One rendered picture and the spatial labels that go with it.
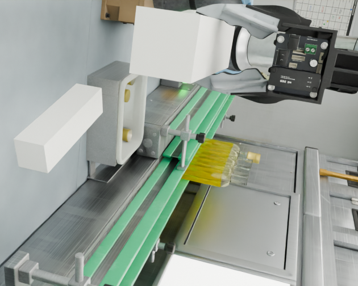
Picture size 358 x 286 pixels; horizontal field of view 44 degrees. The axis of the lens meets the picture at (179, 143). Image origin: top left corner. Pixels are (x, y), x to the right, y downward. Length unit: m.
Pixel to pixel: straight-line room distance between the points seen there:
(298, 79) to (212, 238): 0.90
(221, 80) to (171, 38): 0.12
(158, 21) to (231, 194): 1.16
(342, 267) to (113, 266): 0.73
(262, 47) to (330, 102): 6.39
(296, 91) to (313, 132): 7.11
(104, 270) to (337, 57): 0.62
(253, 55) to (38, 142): 0.53
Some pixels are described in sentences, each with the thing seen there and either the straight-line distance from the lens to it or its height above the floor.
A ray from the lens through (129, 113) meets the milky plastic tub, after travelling 1.21.
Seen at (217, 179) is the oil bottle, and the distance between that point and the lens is 1.34.
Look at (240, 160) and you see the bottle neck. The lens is 1.45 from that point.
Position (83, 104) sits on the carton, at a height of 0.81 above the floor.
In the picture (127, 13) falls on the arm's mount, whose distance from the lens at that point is 1.06.
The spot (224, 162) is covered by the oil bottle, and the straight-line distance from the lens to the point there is 1.38.
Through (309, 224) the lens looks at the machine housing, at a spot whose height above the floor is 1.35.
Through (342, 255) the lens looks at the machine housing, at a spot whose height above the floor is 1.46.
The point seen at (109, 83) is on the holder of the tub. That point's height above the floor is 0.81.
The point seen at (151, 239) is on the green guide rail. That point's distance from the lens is 1.11.
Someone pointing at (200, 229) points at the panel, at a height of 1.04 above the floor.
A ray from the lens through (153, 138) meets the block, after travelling 1.25.
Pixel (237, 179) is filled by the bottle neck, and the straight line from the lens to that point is 1.35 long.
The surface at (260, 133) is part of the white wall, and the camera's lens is 7.61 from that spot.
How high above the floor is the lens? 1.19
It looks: 12 degrees down
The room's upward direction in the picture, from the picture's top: 101 degrees clockwise
